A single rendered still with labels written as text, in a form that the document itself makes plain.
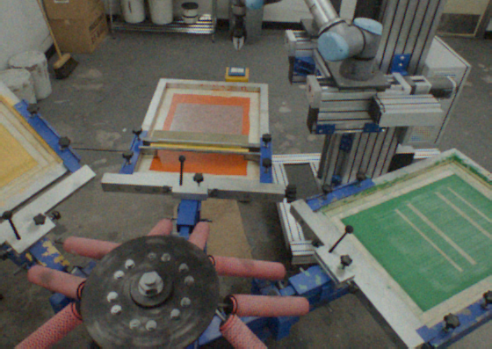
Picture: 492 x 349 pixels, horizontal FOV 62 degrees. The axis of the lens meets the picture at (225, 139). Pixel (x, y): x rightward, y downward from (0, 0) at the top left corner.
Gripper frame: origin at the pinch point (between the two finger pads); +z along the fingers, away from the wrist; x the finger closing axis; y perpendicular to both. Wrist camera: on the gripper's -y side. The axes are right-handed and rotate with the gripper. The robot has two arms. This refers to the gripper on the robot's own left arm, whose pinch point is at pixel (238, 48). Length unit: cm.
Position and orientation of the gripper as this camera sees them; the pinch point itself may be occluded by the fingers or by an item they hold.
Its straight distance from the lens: 234.1
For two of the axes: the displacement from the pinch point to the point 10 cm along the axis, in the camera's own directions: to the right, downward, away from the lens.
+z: -0.2, 7.9, 6.2
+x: -10.0, -0.6, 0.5
